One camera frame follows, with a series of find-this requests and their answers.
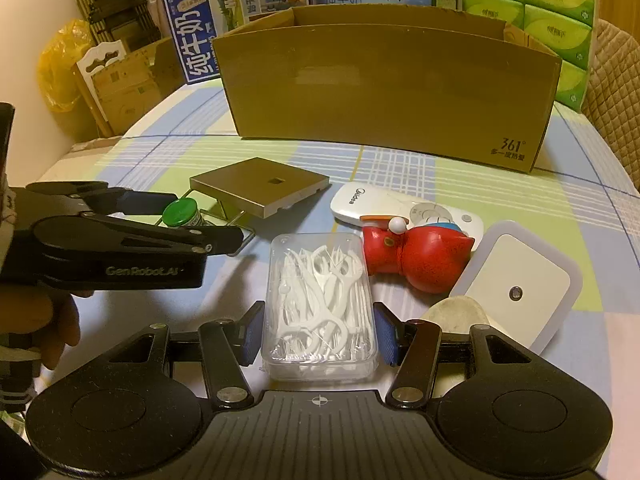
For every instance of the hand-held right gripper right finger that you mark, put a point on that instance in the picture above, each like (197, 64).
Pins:
(387, 337)

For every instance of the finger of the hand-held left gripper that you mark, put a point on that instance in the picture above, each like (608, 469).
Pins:
(220, 240)
(150, 202)

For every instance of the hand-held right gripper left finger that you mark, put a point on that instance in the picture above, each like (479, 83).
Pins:
(252, 332)

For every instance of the small green-capped bottle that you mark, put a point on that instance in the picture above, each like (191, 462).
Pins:
(180, 211)

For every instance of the clear box of floss picks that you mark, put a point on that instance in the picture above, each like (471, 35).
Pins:
(320, 300)

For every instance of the white square night light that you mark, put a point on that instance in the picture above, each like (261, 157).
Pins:
(500, 270)

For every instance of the brown cardboard box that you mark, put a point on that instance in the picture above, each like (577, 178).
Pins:
(390, 90)

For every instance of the person's left hand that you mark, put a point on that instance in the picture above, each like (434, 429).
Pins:
(60, 325)

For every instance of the checkered tablecloth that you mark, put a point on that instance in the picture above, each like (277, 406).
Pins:
(150, 160)

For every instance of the beige oval pad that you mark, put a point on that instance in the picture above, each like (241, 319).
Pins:
(460, 312)

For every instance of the red cat figurine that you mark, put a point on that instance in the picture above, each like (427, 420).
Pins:
(425, 260)

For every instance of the white remote control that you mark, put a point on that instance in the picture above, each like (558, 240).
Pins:
(360, 202)

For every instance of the yellow plastic bag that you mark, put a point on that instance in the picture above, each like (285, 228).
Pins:
(55, 70)

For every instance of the dark blue milk carton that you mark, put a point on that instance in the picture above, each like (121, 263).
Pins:
(200, 35)

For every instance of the folded black step ladder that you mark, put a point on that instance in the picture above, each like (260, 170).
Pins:
(115, 15)

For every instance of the beige quilted chair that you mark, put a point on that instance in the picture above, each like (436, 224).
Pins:
(620, 85)

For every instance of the green tissue multipack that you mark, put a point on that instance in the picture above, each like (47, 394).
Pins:
(550, 25)

